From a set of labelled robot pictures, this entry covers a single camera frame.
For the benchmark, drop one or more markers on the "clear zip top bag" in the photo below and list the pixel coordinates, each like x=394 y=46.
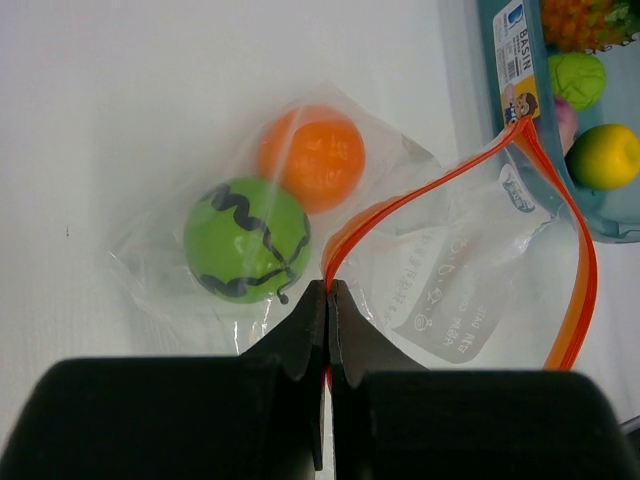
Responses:
x=481 y=263

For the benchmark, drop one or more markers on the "orange toy pineapple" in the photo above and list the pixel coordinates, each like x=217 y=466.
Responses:
x=589 y=26

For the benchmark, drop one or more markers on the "purple toy onion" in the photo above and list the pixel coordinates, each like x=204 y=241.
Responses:
x=567 y=123

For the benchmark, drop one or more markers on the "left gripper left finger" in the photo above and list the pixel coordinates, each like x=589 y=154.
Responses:
x=258 y=415

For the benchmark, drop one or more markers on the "yellow toy lemon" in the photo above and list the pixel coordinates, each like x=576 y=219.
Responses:
x=604 y=158

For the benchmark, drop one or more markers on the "green watermelon toy ball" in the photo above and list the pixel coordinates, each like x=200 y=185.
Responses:
x=247 y=240

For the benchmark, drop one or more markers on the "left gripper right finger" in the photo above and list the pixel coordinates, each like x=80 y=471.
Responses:
x=395 y=419

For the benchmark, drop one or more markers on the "orange toy ball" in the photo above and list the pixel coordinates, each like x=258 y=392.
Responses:
x=316 y=153

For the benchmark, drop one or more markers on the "green toy apple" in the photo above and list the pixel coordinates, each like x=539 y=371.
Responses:
x=579 y=78

